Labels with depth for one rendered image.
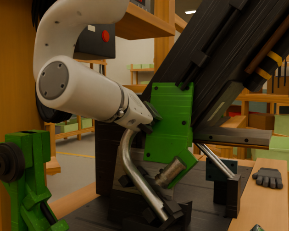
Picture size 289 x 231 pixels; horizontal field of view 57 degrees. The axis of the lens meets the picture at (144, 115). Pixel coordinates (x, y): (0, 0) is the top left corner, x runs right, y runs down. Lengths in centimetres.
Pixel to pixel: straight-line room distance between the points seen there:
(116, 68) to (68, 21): 1077
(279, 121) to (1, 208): 317
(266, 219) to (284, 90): 278
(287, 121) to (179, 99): 281
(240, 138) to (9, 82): 60
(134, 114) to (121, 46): 1068
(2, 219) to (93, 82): 45
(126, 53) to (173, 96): 1037
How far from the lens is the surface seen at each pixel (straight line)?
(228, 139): 76
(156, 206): 65
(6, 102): 71
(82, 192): 104
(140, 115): 56
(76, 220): 80
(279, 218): 87
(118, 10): 41
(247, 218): 84
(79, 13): 43
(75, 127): 666
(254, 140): 75
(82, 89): 42
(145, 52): 1068
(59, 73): 42
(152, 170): 71
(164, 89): 71
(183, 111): 67
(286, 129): 346
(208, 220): 80
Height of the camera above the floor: 126
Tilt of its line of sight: 6 degrees down
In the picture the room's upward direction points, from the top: straight up
